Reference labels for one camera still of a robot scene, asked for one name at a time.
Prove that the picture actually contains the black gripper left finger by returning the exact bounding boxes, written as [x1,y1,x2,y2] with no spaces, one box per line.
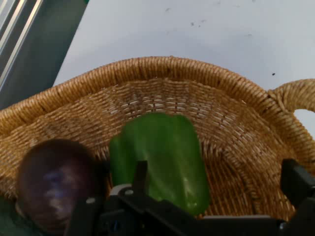
[108,159,158,210]

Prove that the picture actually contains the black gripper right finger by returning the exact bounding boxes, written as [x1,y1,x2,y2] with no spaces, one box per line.
[280,158,315,217]

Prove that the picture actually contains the green bell pepper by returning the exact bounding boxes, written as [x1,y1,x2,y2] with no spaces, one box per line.
[109,112,211,217]

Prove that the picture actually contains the dark purple round onion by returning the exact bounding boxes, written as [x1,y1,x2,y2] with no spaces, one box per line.
[16,139,109,234]

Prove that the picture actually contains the woven wicker basket with handles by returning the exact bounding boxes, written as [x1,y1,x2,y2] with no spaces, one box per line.
[0,56,315,222]

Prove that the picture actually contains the aluminium wall rail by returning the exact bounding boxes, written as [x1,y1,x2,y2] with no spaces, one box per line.
[0,0,50,86]

